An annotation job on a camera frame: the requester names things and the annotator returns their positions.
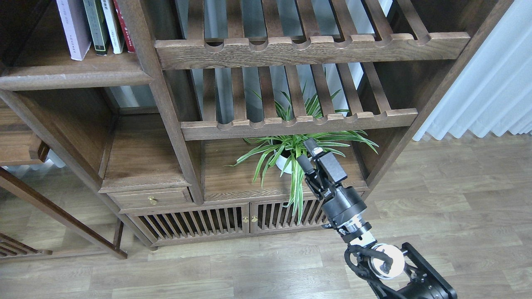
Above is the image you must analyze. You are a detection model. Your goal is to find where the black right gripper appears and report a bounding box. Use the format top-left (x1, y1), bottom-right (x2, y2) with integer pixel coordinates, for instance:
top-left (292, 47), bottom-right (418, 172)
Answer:
top-left (296, 138), bottom-right (367, 231)

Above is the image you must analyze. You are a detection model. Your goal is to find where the yellow and black book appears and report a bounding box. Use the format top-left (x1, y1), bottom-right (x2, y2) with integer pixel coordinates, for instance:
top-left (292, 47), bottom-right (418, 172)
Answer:
top-left (83, 0), bottom-right (109, 56)

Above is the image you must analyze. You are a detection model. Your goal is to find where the pale purple book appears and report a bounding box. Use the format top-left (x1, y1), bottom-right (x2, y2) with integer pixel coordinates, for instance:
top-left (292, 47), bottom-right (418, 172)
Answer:
top-left (56, 0), bottom-right (92, 61)

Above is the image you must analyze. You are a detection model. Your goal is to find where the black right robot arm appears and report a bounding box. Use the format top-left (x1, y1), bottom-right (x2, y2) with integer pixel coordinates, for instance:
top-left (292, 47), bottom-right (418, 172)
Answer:
top-left (298, 138), bottom-right (457, 299)

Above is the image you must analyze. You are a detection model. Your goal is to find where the white plant pot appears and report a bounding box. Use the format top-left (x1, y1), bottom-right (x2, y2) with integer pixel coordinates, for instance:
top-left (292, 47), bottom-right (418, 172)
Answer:
top-left (276, 154), bottom-right (300, 177)

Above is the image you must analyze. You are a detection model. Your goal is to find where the green spider plant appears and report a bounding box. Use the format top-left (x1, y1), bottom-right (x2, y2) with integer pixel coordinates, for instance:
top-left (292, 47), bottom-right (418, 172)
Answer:
top-left (227, 85), bottom-right (379, 225)

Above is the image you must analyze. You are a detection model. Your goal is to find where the dark wooden bookshelf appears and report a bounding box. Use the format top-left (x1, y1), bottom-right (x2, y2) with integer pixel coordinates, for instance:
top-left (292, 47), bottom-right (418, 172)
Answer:
top-left (1, 0), bottom-right (513, 248)

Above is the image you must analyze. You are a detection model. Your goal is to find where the brass drawer knob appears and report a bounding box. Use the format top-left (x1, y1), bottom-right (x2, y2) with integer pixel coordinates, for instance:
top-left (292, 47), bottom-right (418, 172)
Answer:
top-left (148, 196), bottom-right (158, 206)

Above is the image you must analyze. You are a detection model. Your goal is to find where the white curtain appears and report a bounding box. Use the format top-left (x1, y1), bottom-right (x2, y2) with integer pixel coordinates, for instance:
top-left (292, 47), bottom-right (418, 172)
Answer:
top-left (414, 0), bottom-right (532, 141)

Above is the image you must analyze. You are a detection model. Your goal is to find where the red upright book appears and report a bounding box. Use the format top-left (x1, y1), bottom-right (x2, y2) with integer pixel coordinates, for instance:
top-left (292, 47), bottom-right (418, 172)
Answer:
top-left (113, 0), bottom-right (135, 53)

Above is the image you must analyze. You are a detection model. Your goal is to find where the white upright book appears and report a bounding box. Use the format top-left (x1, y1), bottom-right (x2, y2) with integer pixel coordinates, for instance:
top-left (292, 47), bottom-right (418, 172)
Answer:
top-left (101, 0), bottom-right (125, 54)

